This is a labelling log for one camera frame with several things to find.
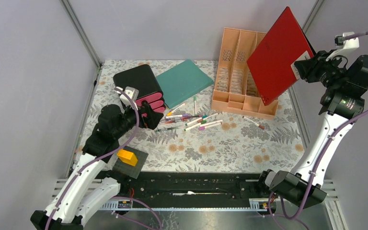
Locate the green capped white marker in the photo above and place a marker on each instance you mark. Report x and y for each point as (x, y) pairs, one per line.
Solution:
(191, 127)

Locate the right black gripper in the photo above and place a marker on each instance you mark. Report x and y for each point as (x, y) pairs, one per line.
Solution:
(308, 69)

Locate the black mounting rail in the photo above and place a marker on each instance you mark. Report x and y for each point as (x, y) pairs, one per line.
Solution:
(191, 190)

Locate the black gel pen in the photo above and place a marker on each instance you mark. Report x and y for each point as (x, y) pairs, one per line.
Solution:
(169, 128)

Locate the purple capped white marker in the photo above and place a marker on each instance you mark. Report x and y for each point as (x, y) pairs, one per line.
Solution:
(177, 116)

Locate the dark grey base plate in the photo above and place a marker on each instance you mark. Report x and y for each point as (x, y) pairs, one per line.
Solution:
(131, 171)

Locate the yellow tipped white marker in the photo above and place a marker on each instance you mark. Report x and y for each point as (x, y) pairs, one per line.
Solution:
(175, 109)

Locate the black pink drawer box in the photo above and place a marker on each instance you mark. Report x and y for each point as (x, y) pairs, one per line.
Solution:
(143, 79)

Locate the teal folder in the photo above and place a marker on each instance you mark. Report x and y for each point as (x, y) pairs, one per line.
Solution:
(182, 82)

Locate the yellow toy block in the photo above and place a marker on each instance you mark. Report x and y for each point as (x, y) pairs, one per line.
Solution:
(127, 157)

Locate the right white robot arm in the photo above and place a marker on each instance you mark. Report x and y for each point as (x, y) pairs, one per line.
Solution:
(342, 104)

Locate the red folder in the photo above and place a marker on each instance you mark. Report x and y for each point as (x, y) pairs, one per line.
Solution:
(272, 62)

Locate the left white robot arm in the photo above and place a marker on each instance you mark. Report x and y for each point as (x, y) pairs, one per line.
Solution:
(71, 209)

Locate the peach plastic file organizer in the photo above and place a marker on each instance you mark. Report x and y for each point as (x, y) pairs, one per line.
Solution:
(235, 90)

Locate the red capped white marker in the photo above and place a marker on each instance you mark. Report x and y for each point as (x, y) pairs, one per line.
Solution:
(253, 122)

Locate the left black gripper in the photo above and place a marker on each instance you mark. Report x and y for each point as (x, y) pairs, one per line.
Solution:
(152, 119)

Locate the teal capped white marker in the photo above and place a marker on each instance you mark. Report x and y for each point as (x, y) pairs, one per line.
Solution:
(200, 119)

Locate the floral table mat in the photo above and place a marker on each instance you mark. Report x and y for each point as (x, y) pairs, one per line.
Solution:
(234, 146)

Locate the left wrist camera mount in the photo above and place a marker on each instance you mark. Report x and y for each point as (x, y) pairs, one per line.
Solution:
(130, 98)

